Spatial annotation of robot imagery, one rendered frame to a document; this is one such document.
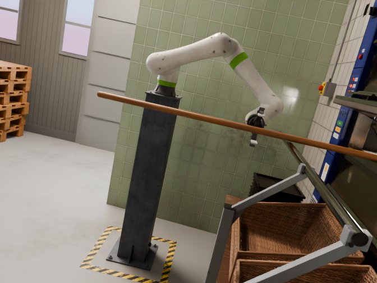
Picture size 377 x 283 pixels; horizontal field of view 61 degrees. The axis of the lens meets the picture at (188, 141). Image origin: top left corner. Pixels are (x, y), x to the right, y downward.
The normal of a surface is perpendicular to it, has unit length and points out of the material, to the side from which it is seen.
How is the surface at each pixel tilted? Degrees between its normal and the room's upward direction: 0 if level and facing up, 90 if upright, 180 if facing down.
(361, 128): 90
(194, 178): 90
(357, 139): 90
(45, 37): 90
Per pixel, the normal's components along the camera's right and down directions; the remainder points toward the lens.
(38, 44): -0.08, 0.21
